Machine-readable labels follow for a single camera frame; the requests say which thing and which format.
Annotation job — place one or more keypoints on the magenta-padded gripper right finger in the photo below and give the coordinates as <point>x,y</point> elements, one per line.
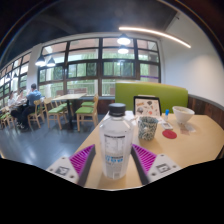
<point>146,158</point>

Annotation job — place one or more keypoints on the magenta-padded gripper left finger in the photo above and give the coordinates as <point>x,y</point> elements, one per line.
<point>81,159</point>

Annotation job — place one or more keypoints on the clear plastic water bottle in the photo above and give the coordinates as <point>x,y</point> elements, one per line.
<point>116,146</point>

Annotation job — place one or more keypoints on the dark patterned cup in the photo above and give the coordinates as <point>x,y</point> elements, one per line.
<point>147,128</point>

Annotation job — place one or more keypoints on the flat round red coaster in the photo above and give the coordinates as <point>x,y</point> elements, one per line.
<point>169,134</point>

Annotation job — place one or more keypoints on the small blue-capped bottle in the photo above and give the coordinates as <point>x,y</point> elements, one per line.
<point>166,115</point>

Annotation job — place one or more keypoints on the wooden chairs with green seats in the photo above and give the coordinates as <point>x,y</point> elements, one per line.
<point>84,110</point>

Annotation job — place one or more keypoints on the black framed picture stand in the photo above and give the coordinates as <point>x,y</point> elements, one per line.
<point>147,106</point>

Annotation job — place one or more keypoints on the white bowl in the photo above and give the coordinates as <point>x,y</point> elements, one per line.
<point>183,115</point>

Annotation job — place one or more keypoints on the wooden dining table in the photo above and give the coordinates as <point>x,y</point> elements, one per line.
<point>68,96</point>

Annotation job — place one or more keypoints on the green bench backrest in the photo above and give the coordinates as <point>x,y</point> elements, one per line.
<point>150,90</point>

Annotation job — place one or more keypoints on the person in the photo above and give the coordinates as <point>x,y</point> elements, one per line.
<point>32,98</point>
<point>12,101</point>

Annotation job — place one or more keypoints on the pendant ceiling lamps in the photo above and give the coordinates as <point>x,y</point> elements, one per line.
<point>123,40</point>

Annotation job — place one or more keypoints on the long linear ceiling light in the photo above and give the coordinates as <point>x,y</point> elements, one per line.
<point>156,33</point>

